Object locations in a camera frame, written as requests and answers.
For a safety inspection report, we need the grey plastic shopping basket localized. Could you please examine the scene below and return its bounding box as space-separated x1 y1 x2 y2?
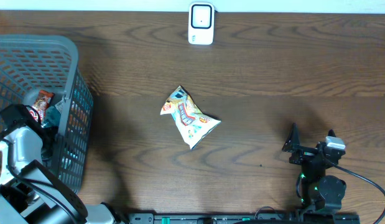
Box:
0 34 93 192

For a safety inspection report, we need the yellow snack chip bag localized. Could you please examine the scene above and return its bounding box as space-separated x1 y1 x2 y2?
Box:
160 85 221 150

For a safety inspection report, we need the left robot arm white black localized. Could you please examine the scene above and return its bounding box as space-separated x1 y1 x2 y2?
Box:
0 104 129 223

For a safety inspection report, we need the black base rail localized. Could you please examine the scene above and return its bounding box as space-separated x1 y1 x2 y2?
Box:
127 211 361 224

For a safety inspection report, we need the blue mouthwash bottle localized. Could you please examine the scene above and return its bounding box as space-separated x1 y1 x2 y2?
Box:
42 100 65 128

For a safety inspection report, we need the red Top chocolate bar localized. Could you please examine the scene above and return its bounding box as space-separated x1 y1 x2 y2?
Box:
29 90 55 123

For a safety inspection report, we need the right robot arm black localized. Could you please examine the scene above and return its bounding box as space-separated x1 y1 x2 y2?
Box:
282 123 346 213

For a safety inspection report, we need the white black barcode scanner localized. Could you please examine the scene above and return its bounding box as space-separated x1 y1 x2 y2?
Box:
188 2 215 45

